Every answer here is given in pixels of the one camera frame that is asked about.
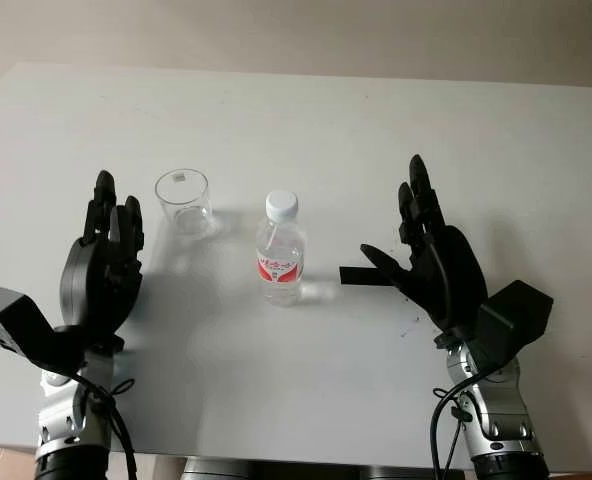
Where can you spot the clear glass cup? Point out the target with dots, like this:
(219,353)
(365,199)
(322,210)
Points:
(183,220)

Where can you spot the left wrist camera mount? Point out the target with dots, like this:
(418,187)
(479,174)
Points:
(21,330)

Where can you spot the black tape strip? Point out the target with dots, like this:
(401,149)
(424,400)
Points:
(355,276)

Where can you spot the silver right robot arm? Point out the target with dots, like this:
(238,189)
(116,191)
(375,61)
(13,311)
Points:
(501,420)

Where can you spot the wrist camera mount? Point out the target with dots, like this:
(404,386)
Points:
(516,315)
(21,330)

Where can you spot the dark robot torso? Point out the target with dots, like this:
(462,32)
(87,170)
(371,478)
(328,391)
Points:
(216,470)

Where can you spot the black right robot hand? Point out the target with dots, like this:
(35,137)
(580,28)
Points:
(451,280)

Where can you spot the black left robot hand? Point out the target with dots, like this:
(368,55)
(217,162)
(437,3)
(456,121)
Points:
(91,280)

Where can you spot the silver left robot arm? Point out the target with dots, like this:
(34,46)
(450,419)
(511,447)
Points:
(61,430)

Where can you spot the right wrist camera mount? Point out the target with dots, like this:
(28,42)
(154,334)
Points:
(516,315)

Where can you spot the clear plastic water bottle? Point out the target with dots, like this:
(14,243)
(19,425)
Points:
(278,280)

